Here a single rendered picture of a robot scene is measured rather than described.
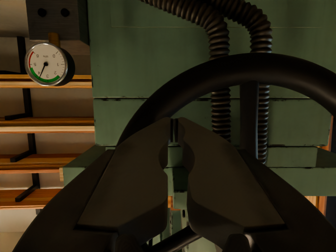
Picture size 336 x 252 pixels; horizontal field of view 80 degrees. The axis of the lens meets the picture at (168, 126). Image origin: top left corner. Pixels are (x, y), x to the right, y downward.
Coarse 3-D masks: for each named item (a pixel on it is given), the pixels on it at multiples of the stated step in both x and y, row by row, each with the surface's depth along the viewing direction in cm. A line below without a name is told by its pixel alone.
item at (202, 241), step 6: (180, 210) 43; (186, 210) 30; (186, 216) 30; (186, 222) 30; (198, 240) 30; (204, 240) 30; (186, 246) 31; (192, 246) 31; (198, 246) 31; (204, 246) 31; (210, 246) 31
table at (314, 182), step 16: (80, 160) 42; (320, 160) 42; (64, 176) 39; (176, 176) 34; (288, 176) 39; (304, 176) 39; (320, 176) 39; (176, 192) 29; (304, 192) 39; (320, 192) 39; (176, 208) 30
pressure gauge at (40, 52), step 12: (48, 36) 31; (36, 48) 29; (48, 48) 29; (60, 48) 30; (24, 60) 29; (36, 60) 29; (48, 60) 29; (60, 60) 29; (72, 60) 31; (36, 72) 30; (48, 72) 30; (60, 72) 30; (72, 72) 32; (48, 84) 30; (60, 84) 31
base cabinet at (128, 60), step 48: (96, 0) 34; (288, 0) 34; (96, 48) 35; (144, 48) 35; (192, 48) 35; (240, 48) 35; (288, 48) 35; (96, 96) 36; (144, 96) 36; (288, 96) 36
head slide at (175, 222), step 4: (172, 212) 67; (176, 212) 67; (172, 216) 67; (176, 216) 67; (180, 216) 67; (172, 220) 68; (176, 220) 68; (180, 220) 68; (172, 224) 68; (176, 224) 68; (180, 224) 68; (172, 228) 68; (176, 228) 68; (180, 228) 68; (172, 232) 68
